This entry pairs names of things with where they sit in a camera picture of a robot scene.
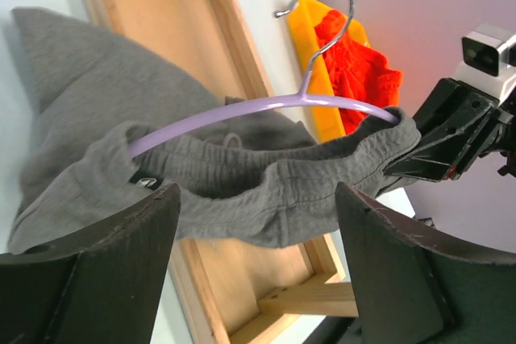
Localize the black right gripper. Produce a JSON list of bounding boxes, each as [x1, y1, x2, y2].
[[385, 78, 515, 181]]

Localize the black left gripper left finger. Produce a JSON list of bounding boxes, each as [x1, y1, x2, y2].
[[1, 184, 181, 343]]

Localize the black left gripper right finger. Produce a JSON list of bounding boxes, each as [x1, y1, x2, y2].
[[335, 183, 515, 343]]

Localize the orange shorts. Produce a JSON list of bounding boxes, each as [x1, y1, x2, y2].
[[310, 9, 403, 135]]

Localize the purple hanger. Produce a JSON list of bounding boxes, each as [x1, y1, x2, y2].
[[127, 0, 400, 159]]

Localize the grey shorts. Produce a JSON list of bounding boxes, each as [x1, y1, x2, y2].
[[7, 7, 421, 254]]

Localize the wooden hanger rack stand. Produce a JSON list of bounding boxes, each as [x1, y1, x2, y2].
[[70, 0, 360, 344]]

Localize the yellow plastic bin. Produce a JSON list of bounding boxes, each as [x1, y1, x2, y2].
[[287, 0, 345, 142]]

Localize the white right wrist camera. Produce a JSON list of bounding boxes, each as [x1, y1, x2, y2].
[[453, 24, 515, 105]]

